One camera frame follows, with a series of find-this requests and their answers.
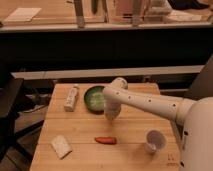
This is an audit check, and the white sponge block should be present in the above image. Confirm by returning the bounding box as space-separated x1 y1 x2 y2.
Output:
51 135 72 159

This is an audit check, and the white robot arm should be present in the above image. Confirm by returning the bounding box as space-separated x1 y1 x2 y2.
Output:
103 77 213 171

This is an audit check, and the black chair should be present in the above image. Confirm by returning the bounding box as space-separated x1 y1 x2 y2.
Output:
0 79 23 162

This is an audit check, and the green ceramic bowl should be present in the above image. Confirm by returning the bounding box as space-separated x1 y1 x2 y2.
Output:
84 85 104 114

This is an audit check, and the white paper cup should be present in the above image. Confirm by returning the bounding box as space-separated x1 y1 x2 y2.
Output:
145 130 166 155

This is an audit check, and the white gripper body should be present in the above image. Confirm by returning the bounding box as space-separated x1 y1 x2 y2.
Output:
104 101 121 121

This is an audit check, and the white paper sheet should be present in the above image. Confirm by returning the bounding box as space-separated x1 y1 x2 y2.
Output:
4 7 41 22

